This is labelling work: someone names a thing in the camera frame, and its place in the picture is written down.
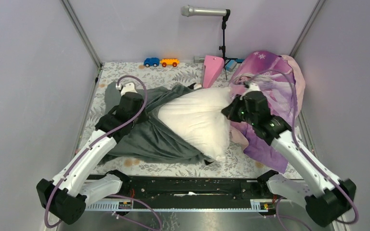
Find grey plush pillowcase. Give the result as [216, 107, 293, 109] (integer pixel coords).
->
[100, 83, 213, 165]

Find white pillow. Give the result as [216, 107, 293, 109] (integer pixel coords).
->
[158, 87, 231, 162]

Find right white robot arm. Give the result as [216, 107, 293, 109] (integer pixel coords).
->
[221, 91, 359, 227]

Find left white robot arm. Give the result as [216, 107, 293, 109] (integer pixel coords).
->
[36, 92, 147, 228]

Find floral table cloth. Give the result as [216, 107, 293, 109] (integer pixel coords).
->
[79, 62, 270, 179]

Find purple princess print blanket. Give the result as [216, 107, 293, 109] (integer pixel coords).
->
[229, 51, 305, 173]

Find light blue small box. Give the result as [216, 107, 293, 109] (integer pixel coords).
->
[225, 60, 238, 72]

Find blue toy car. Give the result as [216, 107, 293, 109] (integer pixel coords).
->
[143, 57, 160, 67]

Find orange toy car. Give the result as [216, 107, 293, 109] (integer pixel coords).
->
[160, 59, 180, 67]

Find pink wedge block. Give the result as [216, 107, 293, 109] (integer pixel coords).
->
[201, 55, 225, 88]

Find black microphone stand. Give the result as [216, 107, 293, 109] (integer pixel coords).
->
[219, 9, 238, 79]

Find silver microphone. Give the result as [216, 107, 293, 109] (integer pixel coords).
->
[181, 5, 230, 17]

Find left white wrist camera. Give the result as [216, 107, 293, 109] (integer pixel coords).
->
[116, 82, 138, 96]

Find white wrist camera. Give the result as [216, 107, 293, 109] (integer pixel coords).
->
[244, 82, 261, 93]
[116, 82, 138, 96]

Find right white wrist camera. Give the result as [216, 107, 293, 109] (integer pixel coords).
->
[244, 82, 261, 93]

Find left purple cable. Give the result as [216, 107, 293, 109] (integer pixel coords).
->
[44, 75, 164, 231]

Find purple cable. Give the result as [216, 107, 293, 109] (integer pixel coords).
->
[236, 70, 360, 231]
[44, 75, 164, 231]

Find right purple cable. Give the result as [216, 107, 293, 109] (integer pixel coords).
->
[236, 70, 360, 231]

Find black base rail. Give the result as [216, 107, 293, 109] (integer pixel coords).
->
[86, 172, 290, 211]

